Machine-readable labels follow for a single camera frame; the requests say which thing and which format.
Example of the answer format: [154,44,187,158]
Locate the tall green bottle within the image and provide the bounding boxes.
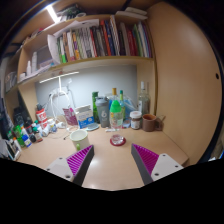
[91,91,100,124]

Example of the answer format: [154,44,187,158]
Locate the wooden shelf unit with books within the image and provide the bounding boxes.
[3,6,158,116]

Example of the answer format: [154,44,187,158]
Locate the under-shelf light strip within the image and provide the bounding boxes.
[38,70,80,84]

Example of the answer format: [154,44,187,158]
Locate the light blue hairbrush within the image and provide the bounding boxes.
[84,122,100,132]

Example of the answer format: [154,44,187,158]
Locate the grey shaker bottle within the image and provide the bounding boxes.
[94,96,111,129]

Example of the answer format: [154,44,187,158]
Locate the clear bottle with green cap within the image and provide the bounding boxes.
[109,99,125,145]

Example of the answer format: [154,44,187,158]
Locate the magenta pouch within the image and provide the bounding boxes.
[62,107,78,126]

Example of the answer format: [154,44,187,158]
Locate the blue plastic bag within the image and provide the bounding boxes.
[123,99,139,118]

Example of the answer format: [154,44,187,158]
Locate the clear glass bottle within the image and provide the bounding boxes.
[137,81,151,116]

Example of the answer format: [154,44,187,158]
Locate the red and white can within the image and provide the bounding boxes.
[35,108,48,126]

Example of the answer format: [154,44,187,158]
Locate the flat round red coaster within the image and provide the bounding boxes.
[109,134,127,147]

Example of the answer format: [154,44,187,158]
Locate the ceiling tube light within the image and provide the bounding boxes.
[45,3,59,24]

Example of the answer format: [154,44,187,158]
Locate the brown jar with white lid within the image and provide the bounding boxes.
[129,110,143,131]

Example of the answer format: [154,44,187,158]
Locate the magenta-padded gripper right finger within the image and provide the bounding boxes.
[130,143,184,186]

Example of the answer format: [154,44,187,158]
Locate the light wooden wardrobe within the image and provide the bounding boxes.
[146,1,214,161]

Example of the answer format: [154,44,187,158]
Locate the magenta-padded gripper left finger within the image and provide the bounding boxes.
[44,144,95,187]

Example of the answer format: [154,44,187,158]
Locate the brown mug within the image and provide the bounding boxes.
[141,113,160,132]

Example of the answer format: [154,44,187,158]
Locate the white and blue carton box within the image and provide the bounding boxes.
[74,104,95,129]

